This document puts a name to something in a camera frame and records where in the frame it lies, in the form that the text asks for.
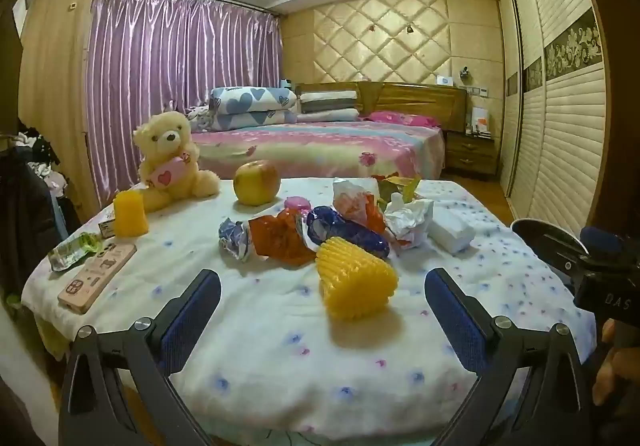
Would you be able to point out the purple satin curtain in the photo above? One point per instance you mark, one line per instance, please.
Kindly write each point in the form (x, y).
(150, 66)

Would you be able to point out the wooden nightstand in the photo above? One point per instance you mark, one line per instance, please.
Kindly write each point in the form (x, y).
(470, 153)

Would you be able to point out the yellow ribbed foam fruit net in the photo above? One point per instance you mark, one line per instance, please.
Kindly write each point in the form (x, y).
(355, 281)

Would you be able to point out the dark blue foil wrapper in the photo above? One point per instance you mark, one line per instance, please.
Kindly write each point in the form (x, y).
(345, 231)

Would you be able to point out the pink round lid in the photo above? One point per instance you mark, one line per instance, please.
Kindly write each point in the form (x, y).
(297, 202)

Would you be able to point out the small yellow foam sleeve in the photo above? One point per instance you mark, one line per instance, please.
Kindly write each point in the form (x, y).
(131, 216)

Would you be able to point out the folded grey striped bedding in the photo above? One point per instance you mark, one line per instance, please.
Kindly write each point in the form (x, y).
(327, 103)

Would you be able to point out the wooden headboard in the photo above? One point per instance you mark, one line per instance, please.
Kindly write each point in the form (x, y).
(415, 98)

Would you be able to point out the wall lamp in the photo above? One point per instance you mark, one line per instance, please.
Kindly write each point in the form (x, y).
(466, 71)

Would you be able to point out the bed with pink floral sheet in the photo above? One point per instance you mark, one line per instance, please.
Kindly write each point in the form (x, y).
(310, 146)

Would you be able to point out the white paper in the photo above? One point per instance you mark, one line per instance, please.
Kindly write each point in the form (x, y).
(410, 221)

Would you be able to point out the yellow green packet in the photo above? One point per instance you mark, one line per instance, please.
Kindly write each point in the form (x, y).
(400, 186)

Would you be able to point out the white flower dotted blanket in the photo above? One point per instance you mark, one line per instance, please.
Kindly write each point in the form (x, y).
(280, 351)

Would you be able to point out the cream teddy bear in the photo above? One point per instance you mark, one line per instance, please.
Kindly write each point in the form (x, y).
(165, 141)

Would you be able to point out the pink pillow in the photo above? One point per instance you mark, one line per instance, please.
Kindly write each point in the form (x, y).
(395, 117)

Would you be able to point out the blue heart pattern pillows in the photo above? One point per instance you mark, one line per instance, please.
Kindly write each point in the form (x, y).
(245, 101)

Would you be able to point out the soft tissue pack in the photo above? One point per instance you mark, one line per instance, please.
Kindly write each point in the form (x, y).
(452, 233)

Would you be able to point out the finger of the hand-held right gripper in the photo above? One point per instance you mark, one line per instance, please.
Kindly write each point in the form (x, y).
(600, 238)
(545, 238)

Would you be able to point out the silver blue wrapper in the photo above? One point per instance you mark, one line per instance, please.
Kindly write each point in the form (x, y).
(235, 236)

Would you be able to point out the orange foil wrapper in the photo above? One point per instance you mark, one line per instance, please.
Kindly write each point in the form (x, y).
(277, 236)

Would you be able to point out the small plush toy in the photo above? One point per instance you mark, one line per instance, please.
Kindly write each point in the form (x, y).
(200, 118)

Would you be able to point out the person's right hand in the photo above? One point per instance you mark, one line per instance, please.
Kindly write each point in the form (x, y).
(604, 376)

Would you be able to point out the pile of clothes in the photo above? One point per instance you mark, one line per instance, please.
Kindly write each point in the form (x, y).
(42, 166)

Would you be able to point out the light wooden cabinet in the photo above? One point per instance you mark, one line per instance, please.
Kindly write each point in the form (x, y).
(55, 51)

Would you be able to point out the clear green bottle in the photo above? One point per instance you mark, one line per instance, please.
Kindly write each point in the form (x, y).
(75, 248)

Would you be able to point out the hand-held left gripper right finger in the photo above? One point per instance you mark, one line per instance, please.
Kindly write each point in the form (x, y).
(452, 316)

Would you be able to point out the white orange snack bag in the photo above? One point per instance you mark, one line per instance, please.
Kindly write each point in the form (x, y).
(357, 203)

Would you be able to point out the dark jacket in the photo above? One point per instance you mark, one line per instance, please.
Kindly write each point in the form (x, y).
(25, 226)

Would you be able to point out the red yellow apple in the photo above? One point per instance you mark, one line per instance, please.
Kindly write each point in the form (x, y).
(257, 183)

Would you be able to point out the white orange box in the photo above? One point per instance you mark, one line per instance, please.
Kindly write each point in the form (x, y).
(480, 118)

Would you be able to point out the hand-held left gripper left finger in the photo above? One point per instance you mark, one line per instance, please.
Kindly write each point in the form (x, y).
(192, 311)

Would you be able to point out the cream louvered wardrobe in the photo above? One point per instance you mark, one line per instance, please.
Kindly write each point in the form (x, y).
(565, 126)

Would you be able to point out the small printed box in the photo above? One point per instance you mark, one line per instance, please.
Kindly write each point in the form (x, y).
(106, 228)

